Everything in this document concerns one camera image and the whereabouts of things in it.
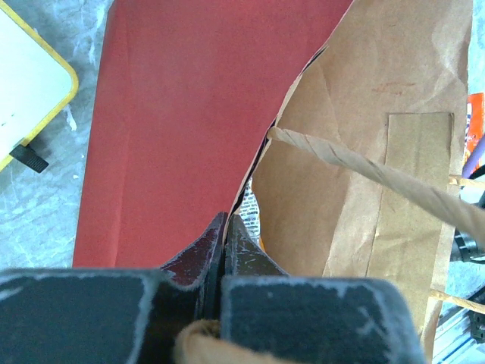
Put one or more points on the red brown paper bag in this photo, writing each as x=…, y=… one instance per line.
x=347, y=115

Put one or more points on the yellow framed whiteboard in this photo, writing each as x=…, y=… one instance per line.
x=36, y=84

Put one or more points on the orange snack packet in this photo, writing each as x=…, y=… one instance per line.
x=474, y=128

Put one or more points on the large orange cracker bag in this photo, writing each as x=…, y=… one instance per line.
x=250, y=213

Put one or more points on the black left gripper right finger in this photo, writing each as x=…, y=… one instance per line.
x=311, y=320

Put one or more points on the aluminium frame rail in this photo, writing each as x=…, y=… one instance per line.
x=459, y=336

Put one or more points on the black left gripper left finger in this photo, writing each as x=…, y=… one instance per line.
x=110, y=315

